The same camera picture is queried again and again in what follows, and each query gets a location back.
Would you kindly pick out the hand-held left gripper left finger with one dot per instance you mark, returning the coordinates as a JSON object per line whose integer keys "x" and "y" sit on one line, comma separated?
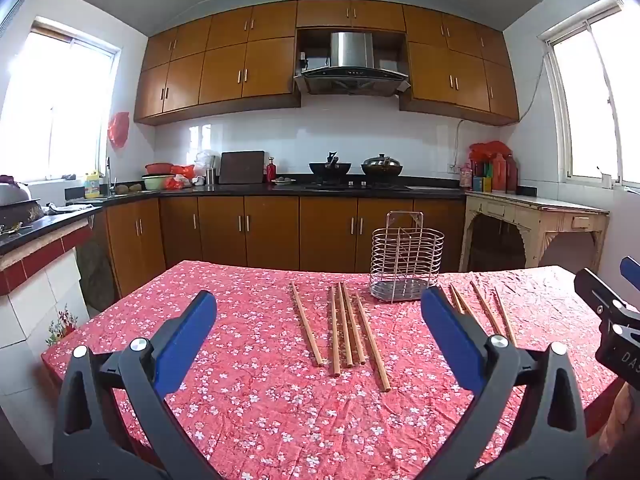
{"x": 187, "y": 330}

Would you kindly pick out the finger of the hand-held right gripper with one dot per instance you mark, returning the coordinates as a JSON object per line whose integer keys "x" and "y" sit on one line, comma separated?
{"x": 631, "y": 269}
{"x": 597, "y": 290}

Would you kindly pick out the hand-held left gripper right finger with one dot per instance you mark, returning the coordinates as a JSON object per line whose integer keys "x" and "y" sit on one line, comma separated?
{"x": 450, "y": 330}

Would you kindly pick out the wooden chopstick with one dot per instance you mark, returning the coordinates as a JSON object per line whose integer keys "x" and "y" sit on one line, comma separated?
{"x": 505, "y": 316}
{"x": 306, "y": 325}
{"x": 372, "y": 345}
{"x": 465, "y": 306}
{"x": 486, "y": 309}
{"x": 345, "y": 325}
{"x": 334, "y": 332}
{"x": 354, "y": 325}
{"x": 455, "y": 296}

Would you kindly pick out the person's right hand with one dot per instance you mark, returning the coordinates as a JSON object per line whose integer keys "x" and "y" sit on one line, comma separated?
{"x": 617, "y": 420}

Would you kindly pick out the red floral tablecloth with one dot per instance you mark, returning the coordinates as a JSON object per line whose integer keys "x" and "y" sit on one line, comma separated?
{"x": 260, "y": 410}

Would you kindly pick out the cream wooden side table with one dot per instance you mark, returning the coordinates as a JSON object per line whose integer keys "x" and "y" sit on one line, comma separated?
{"x": 525, "y": 205}

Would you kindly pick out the brown lower kitchen cabinets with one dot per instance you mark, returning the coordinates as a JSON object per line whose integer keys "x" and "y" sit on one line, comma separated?
{"x": 270, "y": 230}

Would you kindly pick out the row of sauce bottles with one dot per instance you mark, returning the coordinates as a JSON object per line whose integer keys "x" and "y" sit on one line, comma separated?
{"x": 500, "y": 175}

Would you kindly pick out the black kitchen countertop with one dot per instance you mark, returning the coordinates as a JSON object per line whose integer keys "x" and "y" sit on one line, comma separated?
{"x": 250, "y": 189}

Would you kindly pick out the steel cup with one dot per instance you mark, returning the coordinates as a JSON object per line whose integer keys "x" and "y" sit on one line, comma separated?
{"x": 210, "y": 176}

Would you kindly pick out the red plastic bag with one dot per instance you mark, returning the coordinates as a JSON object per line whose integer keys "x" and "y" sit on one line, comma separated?
{"x": 119, "y": 130}
{"x": 182, "y": 172}
{"x": 490, "y": 149}

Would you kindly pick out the red and white tiled counter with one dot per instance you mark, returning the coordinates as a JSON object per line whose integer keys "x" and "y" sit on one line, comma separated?
{"x": 35, "y": 280}

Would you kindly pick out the red basin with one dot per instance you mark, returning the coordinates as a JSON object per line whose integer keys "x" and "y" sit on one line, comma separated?
{"x": 159, "y": 167}

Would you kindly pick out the sliding window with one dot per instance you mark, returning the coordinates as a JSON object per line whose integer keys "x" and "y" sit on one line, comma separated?
{"x": 585, "y": 105}

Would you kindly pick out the dark wooden cutting board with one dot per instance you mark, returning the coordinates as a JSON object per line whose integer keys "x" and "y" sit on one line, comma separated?
{"x": 241, "y": 167}

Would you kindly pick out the white plastic bag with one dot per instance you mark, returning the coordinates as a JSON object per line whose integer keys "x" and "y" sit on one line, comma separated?
{"x": 204, "y": 159}

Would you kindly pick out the yellow detergent bottle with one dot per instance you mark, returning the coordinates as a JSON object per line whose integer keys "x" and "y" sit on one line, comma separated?
{"x": 92, "y": 186}

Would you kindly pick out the steel faucet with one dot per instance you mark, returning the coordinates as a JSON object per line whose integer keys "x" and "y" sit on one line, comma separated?
{"x": 108, "y": 175}

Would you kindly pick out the black gas stove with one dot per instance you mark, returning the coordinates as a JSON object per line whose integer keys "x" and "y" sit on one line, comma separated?
{"x": 350, "y": 186}

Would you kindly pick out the dark pot with lid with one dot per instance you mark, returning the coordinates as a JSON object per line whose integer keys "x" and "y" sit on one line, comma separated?
{"x": 382, "y": 166}

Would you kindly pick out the small plate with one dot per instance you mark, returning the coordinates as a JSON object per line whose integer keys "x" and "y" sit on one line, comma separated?
{"x": 284, "y": 180}

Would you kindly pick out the red glass bottle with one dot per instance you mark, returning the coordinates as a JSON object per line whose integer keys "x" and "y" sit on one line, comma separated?
{"x": 271, "y": 171}

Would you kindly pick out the black wok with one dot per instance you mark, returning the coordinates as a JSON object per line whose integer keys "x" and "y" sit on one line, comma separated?
{"x": 330, "y": 167}

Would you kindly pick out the window with roller blind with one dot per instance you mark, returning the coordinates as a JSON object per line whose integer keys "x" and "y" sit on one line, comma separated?
{"x": 55, "y": 105}

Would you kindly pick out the steel range hood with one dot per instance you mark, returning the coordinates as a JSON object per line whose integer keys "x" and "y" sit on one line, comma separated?
{"x": 350, "y": 50}

